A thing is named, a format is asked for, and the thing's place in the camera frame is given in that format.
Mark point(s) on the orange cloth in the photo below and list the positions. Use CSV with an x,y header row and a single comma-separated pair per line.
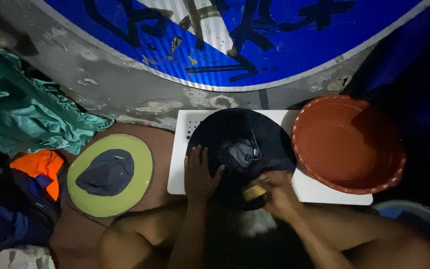
x,y
41,164

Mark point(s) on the red-brown plastic basin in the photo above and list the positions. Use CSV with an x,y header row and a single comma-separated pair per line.
x,y
343,145

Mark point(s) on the person's right fingers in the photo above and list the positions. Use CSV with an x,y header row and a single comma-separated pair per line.
x,y
264,181

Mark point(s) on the person's left hand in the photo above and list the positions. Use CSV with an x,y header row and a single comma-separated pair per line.
x,y
199,181

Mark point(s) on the grey-blue plastic tub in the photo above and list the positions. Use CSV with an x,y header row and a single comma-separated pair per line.
x,y
420,220

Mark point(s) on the person's right hand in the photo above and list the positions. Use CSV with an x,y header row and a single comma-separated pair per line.
x,y
280,196

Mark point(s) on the person's left leg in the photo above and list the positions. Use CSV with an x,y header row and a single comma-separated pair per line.
x,y
136,239

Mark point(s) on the round blue road sign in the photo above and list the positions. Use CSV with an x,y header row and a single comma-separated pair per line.
x,y
274,48

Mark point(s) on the white plastic board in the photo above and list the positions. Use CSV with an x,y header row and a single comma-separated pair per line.
x,y
179,164

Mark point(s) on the white plastic bag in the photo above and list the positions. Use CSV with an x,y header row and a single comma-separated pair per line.
x,y
24,258

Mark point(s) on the person's right leg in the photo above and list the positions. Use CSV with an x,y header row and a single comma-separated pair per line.
x,y
379,239

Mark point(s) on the yellow scrub brush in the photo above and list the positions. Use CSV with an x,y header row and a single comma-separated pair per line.
x,y
254,193

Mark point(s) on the black bucket hat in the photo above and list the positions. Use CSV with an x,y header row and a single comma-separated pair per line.
x,y
245,138

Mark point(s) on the navy hat with green brim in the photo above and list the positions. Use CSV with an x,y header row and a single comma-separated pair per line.
x,y
106,175

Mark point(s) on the person's leg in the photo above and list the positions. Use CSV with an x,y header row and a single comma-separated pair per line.
x,y
136,239
379,239

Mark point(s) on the teal satin cloth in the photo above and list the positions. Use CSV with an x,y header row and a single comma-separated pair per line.
x,y
32,112

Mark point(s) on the dark blue bag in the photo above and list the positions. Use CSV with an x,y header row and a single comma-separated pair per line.
x,y
9,220

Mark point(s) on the dark blue cloth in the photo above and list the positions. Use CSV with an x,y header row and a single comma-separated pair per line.
x,y
413,71

